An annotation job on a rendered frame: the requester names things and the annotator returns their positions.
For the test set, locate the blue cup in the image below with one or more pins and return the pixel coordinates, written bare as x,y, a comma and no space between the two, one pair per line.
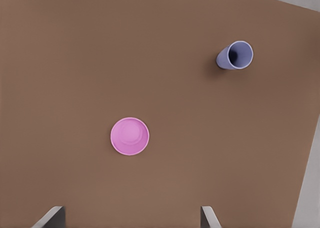
235,55

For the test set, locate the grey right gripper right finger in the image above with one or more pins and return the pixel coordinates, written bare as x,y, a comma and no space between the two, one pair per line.
209,218

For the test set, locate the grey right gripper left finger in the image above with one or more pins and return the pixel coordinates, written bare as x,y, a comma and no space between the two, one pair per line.
53,219

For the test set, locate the pink bowl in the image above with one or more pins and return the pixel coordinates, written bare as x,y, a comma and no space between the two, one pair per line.
130,136

